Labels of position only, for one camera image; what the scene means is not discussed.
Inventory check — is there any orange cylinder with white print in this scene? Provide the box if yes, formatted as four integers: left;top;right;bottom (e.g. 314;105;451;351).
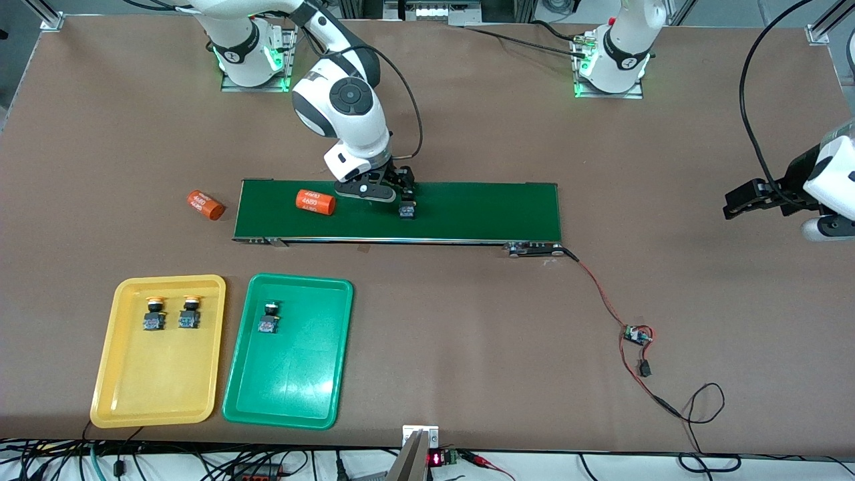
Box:
295;189;336;216
186;190;226;222

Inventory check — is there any yellow push button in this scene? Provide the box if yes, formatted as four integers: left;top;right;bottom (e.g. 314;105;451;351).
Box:
178;295;202;330
142;296;167;332

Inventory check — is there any green conveyor belt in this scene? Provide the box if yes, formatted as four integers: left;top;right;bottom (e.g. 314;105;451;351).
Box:
232;178;566;259

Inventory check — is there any aluminium corner profile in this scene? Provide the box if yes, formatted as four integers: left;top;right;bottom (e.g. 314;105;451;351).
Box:
22;0;65;31
806;0;855;47

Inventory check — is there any green plastic tray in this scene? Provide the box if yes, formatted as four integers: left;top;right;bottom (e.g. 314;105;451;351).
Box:
221;272;355;430

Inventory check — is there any red alligator clip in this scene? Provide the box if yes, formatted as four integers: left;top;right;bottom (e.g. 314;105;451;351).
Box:
466;452;516;481

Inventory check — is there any yellow plastic tray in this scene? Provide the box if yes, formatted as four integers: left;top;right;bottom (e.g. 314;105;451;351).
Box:
89;274;227;429

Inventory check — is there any orange power strip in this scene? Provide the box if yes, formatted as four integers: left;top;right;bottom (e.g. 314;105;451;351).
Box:
229;462;287;481

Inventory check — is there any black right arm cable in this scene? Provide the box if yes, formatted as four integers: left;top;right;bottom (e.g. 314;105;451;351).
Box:
304;13;424;161

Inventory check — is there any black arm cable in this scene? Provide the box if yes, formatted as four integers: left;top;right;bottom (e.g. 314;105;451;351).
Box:
304;13;424;161
739;0;812;208

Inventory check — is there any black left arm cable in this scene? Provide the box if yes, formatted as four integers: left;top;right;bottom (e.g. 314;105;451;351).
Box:
739;0;812;208

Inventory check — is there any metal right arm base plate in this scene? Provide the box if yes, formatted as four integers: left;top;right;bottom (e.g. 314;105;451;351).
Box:
220;19;299;94

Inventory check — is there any red black motor wire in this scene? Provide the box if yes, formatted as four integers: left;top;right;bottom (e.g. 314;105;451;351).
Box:
563;247;633;331

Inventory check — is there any aluminium frame with light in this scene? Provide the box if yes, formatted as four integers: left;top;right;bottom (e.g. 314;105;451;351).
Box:
336;0;537;28

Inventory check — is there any black cable on table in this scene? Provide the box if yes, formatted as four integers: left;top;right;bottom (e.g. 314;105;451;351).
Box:
460;25;590;57

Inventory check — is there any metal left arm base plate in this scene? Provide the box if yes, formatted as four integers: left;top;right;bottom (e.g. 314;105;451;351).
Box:
572;32;646;100

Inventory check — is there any red black power wire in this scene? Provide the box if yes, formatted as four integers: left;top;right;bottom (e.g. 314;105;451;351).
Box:
619;331;727;456

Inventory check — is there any grey metal camera mount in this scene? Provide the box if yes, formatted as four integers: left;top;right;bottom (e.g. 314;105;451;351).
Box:
385;424;440;481

